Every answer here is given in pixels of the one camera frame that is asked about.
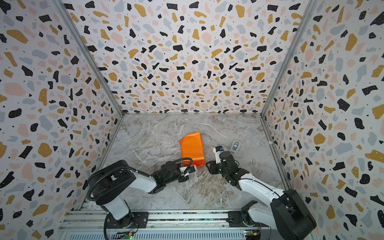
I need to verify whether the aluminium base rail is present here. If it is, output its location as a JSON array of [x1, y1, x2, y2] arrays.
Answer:
[[58, 210, 284, 240]]

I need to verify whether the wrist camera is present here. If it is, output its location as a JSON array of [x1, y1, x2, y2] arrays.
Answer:
[[179, 165, 197, 176], [213, 146, 224, 164]]

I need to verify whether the white tape dispenser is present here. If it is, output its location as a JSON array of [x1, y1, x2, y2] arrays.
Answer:
[[230, 140, 241, 157]]

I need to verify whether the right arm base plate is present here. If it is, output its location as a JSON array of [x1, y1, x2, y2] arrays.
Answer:
[[226, 211, 268, 228]]

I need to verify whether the black corrugated cable left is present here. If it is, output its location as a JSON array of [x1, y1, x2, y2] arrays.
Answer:
[[86, 157, 193, 202]]

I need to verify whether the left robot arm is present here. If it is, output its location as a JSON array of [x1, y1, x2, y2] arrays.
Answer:
[[86, 158, 196, 221]]

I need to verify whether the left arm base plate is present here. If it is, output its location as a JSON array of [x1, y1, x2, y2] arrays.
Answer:
[[104, 212, 149, 230]]

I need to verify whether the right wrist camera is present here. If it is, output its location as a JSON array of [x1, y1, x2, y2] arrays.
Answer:
[[213, 146, 224, 164]]

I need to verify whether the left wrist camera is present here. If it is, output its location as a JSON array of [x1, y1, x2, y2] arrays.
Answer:
[[179, 165, 197, 176]]

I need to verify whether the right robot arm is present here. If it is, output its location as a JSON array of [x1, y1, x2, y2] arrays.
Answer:
[[206, 146, 317, 240]]

